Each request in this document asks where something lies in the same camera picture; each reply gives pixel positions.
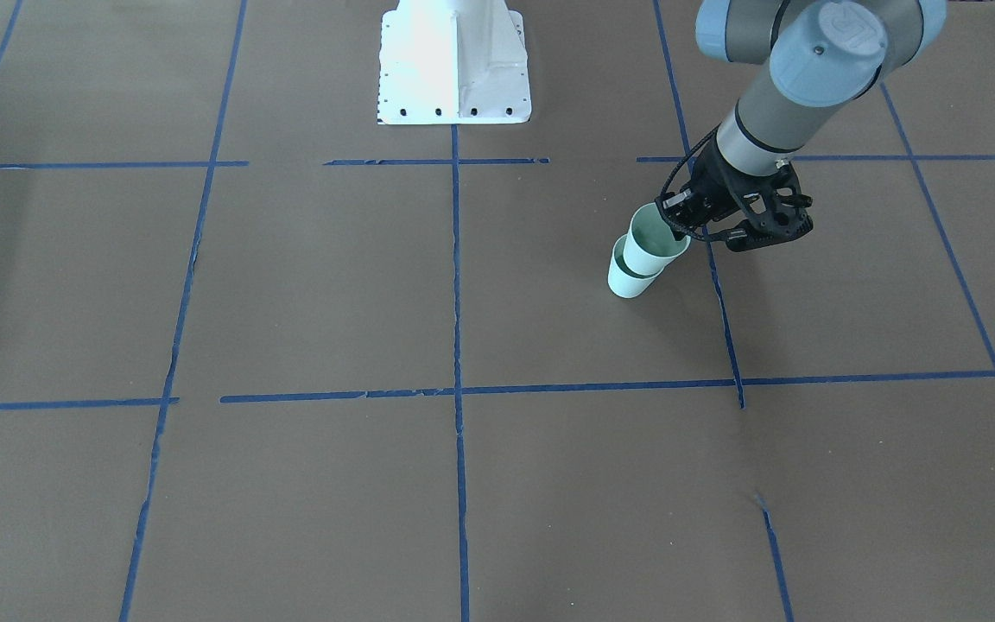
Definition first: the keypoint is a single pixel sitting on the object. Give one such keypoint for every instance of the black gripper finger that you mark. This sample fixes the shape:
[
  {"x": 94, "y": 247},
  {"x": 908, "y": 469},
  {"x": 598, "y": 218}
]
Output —
[
  {"x": 785, "y": 218},
  {"x": 685, "y": 213}
]

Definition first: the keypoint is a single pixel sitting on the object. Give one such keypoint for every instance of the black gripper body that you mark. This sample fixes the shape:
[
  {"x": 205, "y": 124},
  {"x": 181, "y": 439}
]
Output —
[{"x": 708, "y": 188}]

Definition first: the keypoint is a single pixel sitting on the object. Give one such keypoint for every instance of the light green cup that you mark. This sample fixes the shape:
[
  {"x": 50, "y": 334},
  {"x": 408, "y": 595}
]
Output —
[
  {"x": 622, "y": 281},
  {"x": 651, "y": 244}
]

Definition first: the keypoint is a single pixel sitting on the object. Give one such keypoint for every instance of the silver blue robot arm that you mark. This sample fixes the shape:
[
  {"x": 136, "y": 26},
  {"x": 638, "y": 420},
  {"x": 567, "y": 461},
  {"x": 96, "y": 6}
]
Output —
[{"x": 813, "y": 58}]

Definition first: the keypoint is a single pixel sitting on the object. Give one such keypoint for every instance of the brown paper table cover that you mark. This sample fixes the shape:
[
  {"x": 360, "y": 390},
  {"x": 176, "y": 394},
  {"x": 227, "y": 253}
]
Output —
[{"x": 263, "y": 358}]

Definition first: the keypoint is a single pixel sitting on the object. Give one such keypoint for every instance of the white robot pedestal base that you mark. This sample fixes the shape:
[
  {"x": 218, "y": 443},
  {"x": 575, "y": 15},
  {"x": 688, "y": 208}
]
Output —
[{"x": 453, "y": 62}]

